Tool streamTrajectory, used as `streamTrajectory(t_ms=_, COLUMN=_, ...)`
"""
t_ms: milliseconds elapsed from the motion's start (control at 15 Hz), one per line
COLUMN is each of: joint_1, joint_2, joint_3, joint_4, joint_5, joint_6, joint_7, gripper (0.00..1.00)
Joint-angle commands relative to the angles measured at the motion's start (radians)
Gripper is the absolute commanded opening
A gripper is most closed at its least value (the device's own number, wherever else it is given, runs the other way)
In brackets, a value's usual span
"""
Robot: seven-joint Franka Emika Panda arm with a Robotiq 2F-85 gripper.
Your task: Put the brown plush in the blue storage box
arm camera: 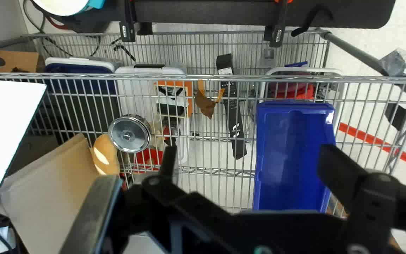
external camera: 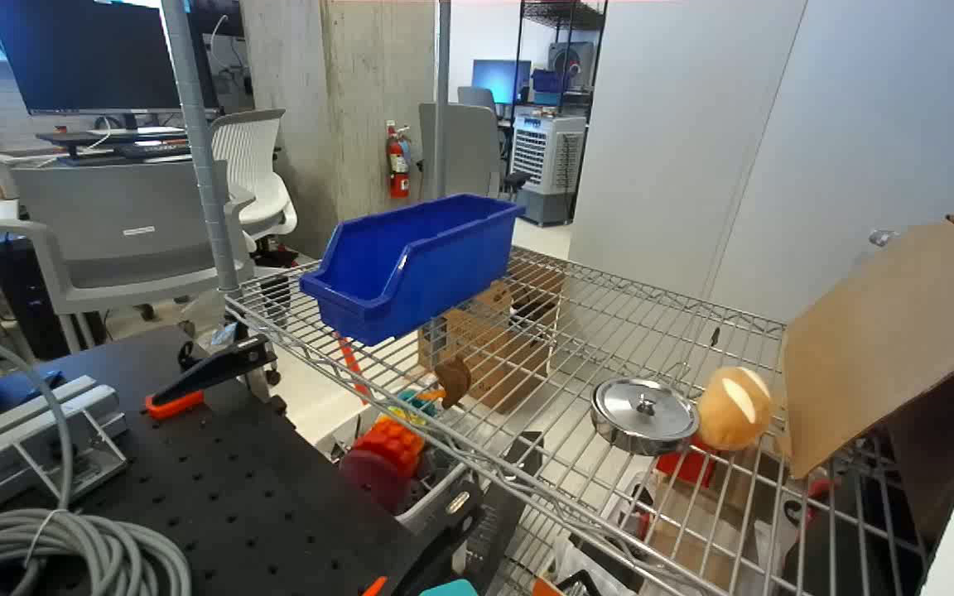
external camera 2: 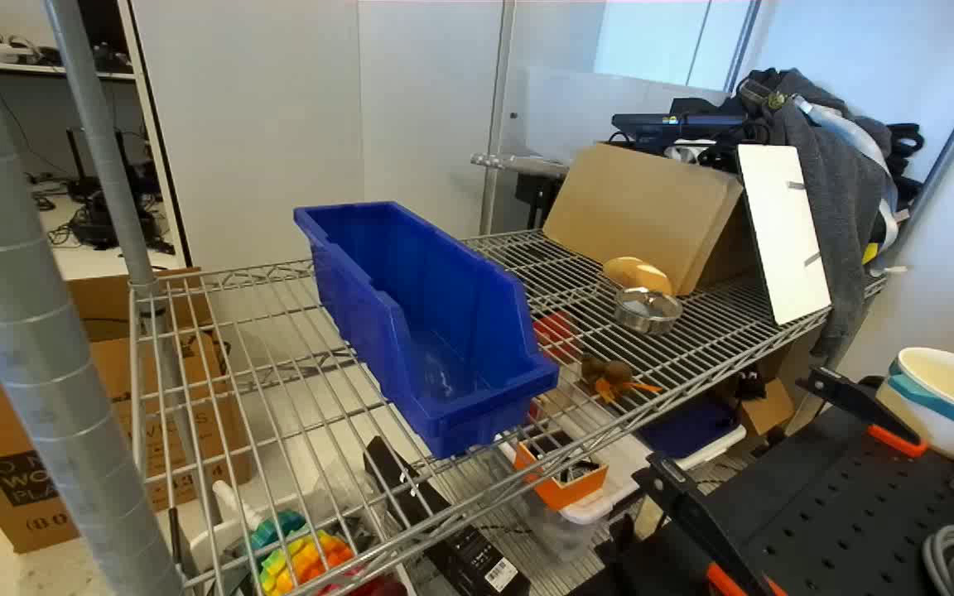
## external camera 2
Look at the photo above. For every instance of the blue plastic storage bin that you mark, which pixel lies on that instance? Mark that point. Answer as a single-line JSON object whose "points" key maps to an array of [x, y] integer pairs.
{"points": [[446, 333]]}

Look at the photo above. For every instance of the orange black tool box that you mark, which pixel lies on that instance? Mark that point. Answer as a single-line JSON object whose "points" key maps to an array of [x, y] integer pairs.
{"points": [[556, 484]]}

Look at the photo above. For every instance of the cardboard box on floor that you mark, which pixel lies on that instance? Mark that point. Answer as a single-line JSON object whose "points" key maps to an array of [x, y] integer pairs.
{"points": [[30, 516]]}

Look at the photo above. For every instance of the small brown object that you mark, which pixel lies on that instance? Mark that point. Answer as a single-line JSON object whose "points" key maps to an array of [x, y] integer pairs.
{"points": [[608, 378]]}

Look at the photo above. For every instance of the round silver metal tin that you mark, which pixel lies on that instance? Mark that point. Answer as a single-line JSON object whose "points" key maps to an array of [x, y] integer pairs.
{"points": [[644, 310]]}

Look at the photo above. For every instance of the brown cardboard sheet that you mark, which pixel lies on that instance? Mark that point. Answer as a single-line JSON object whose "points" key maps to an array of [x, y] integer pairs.
{"points": [[633, 203]]}

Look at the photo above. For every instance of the rainbow coloured toy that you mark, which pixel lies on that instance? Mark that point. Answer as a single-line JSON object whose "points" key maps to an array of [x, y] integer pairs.
{"points": [[294, 553]]}

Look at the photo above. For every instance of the white board panel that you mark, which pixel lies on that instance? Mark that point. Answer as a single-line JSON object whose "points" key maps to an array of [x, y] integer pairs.
{"points": [[784, 229]]}

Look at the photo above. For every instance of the black orange clamp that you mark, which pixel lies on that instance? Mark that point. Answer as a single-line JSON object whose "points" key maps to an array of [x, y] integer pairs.
{"points": [[862, 406]]}

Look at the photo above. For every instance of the black perforated board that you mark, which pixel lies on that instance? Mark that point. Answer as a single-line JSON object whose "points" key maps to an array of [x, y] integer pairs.
{"points": [[836, 516]]}

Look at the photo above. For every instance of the grey shelf pole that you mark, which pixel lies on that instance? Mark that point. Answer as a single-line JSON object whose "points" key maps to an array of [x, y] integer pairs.
{"points": [[65, 407]]}

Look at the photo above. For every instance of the white bowl with teal rim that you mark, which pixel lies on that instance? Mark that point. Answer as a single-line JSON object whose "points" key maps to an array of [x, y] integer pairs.
{"points": [[926, 386]]}

